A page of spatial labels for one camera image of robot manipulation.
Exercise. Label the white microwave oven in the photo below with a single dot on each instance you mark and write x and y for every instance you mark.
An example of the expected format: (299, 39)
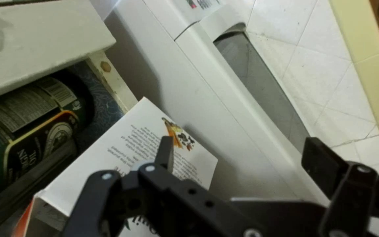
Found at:
(224, 88)

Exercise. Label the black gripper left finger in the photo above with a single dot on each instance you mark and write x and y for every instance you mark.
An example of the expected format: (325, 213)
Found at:
(176, 206)

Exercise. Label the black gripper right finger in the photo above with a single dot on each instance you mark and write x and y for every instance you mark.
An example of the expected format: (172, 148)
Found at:
(351, 198)

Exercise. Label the white box with orange corners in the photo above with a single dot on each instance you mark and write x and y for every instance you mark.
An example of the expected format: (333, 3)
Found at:
(124, 149)

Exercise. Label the dark labelled bottle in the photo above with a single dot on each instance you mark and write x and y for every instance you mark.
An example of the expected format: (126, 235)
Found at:
(26, 119)

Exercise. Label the cream wall cupboard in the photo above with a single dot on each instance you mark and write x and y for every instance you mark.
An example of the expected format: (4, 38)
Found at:
(36, 40)

